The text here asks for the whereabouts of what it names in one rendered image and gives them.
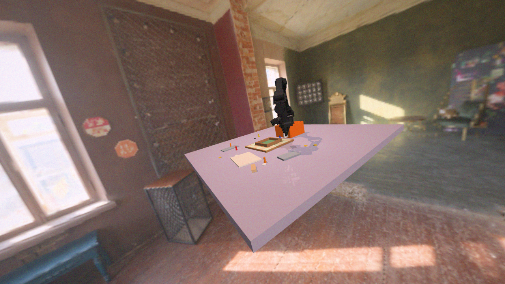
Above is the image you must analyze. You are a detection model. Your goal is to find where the beige rectangular sheet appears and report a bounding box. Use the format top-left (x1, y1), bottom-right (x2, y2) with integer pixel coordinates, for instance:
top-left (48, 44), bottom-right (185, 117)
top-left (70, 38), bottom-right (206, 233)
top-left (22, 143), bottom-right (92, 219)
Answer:
top-left (230, 152), bottom-right (262, 168)

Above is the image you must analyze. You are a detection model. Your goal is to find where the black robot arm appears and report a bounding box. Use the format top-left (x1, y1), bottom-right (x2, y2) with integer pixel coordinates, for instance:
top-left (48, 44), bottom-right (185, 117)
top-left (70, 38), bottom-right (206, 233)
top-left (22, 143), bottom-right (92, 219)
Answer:
top-left (270, 77), bottom-right (295, 126)

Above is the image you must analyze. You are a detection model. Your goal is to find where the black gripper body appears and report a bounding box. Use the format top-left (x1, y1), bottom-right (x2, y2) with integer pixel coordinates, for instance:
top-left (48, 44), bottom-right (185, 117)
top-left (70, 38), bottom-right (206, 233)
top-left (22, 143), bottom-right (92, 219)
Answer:
top-left (277, 112), bottom-right (293, 128)

